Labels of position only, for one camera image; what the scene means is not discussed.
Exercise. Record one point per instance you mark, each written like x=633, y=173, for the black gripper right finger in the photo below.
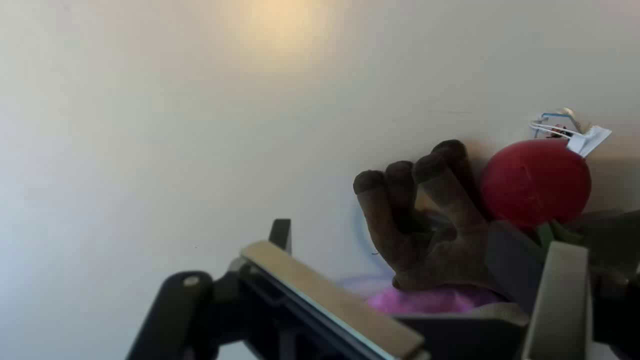
x=561, y=301

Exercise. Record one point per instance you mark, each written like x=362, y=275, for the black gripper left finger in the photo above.
x=321, y=293

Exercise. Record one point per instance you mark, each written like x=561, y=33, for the dark green plush toy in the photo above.
x=551, y=232

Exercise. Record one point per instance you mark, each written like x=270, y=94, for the pink cloth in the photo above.
x=432, y=301

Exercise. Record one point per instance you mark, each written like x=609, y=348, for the brown plush toy animal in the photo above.
x=432, y=220

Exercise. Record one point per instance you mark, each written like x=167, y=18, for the red plush ball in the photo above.
x=532, y=182

